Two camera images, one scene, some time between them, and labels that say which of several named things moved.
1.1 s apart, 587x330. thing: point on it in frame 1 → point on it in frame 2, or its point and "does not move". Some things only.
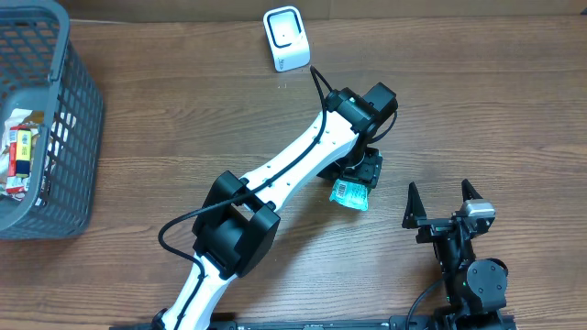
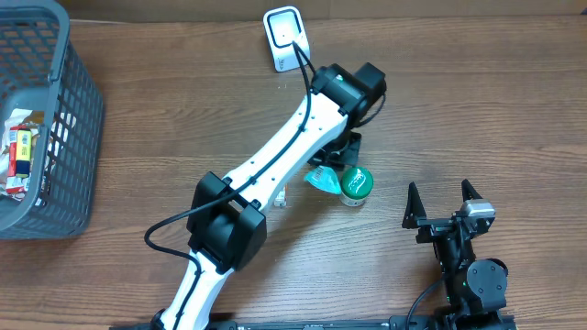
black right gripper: [431, 228] does not move
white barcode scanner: [288, 38] does not move
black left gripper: [365, 168] → [347, 151]
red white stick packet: [14, 184] does not move
